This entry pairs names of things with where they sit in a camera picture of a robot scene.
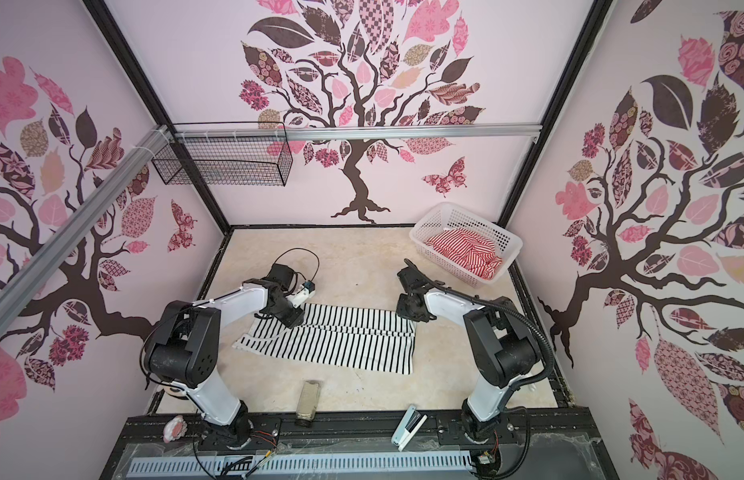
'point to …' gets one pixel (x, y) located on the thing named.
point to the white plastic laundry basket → (430, 218)
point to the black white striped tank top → (374, 338)
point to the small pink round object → (175, 429)
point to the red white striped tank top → (474, 252)
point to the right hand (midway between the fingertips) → (406, 308)
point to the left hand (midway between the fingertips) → (293, 319)
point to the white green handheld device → (408, 428)
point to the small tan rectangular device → (308, 403)
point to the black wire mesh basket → (228, 161)
